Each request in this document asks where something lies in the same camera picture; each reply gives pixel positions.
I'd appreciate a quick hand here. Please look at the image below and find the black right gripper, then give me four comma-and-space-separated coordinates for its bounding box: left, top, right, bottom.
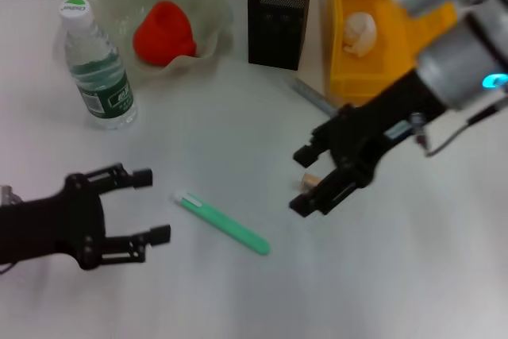
288, 70, 448, 218

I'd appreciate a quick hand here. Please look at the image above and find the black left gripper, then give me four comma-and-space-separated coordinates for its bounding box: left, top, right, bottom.
0, 162, 172, 272

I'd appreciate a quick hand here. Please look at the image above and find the green utility knife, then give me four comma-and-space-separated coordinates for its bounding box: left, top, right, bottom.
173, 191, 271, 256

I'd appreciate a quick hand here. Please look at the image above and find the clear water bottle green label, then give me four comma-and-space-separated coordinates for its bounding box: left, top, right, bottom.
59, 0, 138, 131

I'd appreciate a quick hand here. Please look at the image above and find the white paper ball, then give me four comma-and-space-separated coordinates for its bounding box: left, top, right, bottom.
342, 11, 379, 58

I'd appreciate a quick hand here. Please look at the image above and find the red-orange round fruit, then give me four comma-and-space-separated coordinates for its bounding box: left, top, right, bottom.
133, 0, 198, 67

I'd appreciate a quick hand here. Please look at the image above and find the grey metallic pen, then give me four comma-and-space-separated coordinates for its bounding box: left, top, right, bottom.
292, 75, 337, 117

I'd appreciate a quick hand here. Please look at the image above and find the black mesh pen holder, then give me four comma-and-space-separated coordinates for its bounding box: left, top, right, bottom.
246, 0, 314, 71

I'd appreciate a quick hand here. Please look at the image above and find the pale green glass fruit plate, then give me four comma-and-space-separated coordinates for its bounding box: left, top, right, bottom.
81, 0, 235, 79

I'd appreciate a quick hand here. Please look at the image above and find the left gripper metal connector plug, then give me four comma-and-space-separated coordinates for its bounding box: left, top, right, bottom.
0, 184, 21, 207

